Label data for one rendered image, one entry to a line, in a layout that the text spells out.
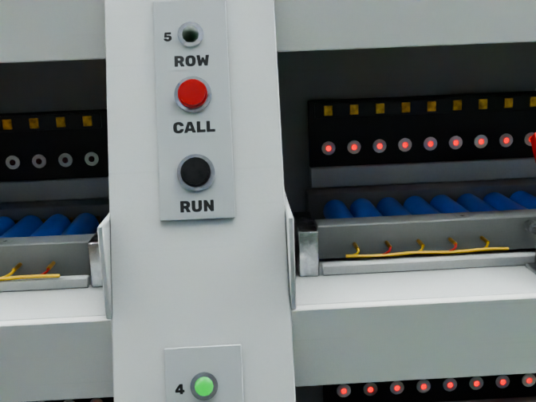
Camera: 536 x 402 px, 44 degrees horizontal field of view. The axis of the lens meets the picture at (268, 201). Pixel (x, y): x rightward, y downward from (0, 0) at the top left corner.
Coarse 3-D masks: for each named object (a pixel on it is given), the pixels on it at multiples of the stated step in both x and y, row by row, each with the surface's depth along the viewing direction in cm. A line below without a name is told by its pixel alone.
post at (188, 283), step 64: (128, 0) 37; (256, 0) 37; (128, 64) 37; (256, 64) 37; (128, 128) 36; (256, 128) 36; (128, 192) 36; (256, 192) 36; (128, 256) 35; (192, 256) 35; (256, 256) 36; (128, 320) 35; (192, 320) 35; (256, 320) 35; (128, 384) 35; (256, 384) 35
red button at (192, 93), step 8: (192, 80) 36; (184, 88) 36; (192, 88) 36; (200, 88) 36; (184, 96) 36; (192, 96) 36; (200, 96) 36; (184, 104) 36; (192, 104) 36; (200, 104) 36
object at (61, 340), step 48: (0, 192) 52; (48, 192) 53; (96, 192) 53; (96, 240) 40; (96, 288) 40; (0, 336) 35; (48, 336) 35; (96, 336) 35; (0, 384) 36; (48, 384) 36; (96, 384) 36
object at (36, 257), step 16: (0, 240) 42; (16, 240) 42; (32, 240) 42; (48, 240) 41; (64, 240) 41; (80, 240) 41; (0, 256) 41; (16, 256) 41; (32, 256) 41; (48, 256) 41; (64, 256) 41; (80, 256) 41; (0, 272) 41; (16, 272) 41; (32, 272) 41; (48, 272) 41; (64, 272) 41; (80, 272) 41
